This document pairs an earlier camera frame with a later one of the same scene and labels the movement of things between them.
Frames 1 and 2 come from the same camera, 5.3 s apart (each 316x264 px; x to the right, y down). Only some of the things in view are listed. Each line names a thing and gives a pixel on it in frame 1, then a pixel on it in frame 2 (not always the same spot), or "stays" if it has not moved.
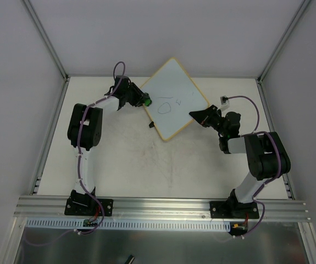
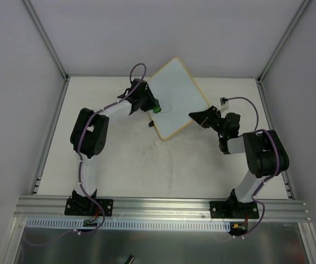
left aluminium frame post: [63, 71] stays
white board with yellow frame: [174, 95] stays
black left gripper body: [137, 94] → [149, 98]
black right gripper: [208, 118] stays
